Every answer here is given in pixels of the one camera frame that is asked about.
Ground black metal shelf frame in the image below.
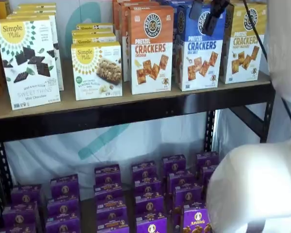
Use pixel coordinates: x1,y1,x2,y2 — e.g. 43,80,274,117
0,72,276,233

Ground white tarp with teal logo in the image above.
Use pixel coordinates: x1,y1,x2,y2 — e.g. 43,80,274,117
4,0,272,192

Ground Simple Mills mint thins box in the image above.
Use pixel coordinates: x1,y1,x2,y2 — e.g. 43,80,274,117
16,6,57,12
18,3,57,8
6,13,65,92
0,16,62,111
12,10,57,16

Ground orange cheddar cracker box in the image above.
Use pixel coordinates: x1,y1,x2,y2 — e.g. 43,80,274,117
128,6,175,96
112,0,146,31
116,0,161,37
121,3,168,83

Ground purple Annie's snack box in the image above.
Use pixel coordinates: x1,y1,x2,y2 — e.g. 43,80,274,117
162,155,187,176
167,171,196,193
96,200,127,220
173,186,205,210
134,176,161,195
136,213,168,233
135,194,164,216
97,218,130,233
182,207,212,233
195,152,220,168
132,161,157,181
200,165,218,181
50,174,81,199
2,201,40,228
11,184,43,207
0,223,38,233
45,213,81,233
94,165,122,187
46,197,81,217
94,184,123,202

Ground black cable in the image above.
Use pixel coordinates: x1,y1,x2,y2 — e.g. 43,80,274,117
242,0,291,131

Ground blue sea salt cracker box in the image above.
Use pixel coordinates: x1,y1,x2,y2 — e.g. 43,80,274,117
157,0,185,5
171,1,194,10
173,3,226,92

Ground purple Annie's snack boxes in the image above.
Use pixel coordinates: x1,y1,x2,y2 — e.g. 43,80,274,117
0,155,219,233

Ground yellow honey mustard cracker box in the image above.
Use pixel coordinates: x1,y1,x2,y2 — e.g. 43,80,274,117
219,2,268,84

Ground wooden shelf board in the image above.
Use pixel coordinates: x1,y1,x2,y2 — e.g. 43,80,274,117
0,70,273,121

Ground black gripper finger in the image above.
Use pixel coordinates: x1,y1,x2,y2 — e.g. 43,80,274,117
189,1,206,20
201,0,231,37

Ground Simple Mills almond bars box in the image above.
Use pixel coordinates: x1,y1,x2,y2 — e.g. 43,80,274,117
71,32,117,46
72,28,115,35
76,23,114,30
70,41,123,101

